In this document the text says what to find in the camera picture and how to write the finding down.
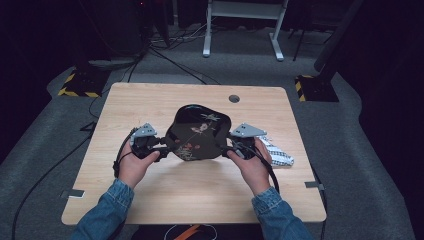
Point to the black yellow striped stand base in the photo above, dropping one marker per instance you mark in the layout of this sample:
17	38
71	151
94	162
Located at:
316	90
83	85

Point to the grey tape strip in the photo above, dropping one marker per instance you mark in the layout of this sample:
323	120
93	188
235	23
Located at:
73	193
313	185

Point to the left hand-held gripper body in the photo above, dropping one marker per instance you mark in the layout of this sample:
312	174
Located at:
143	143

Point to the person's right hand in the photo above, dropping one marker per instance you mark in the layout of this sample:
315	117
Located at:
253	170

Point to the black tripod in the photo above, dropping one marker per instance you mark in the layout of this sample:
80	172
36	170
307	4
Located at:
301	43

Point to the person's left hand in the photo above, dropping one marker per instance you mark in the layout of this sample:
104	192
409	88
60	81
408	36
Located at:
133	170

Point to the white desk frame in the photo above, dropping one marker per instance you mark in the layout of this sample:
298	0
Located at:
245	10

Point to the black floral lacquer plate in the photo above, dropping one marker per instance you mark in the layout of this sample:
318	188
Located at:
200	133

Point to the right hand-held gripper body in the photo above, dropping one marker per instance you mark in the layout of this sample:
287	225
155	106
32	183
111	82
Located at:
246	131

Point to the white checked cloth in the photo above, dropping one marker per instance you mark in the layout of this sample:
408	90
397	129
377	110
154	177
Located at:
280	156

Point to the dark cabinet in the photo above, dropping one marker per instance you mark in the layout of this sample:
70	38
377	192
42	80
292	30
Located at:
116	26

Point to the black slanted pole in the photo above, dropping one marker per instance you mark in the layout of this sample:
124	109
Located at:
336	36

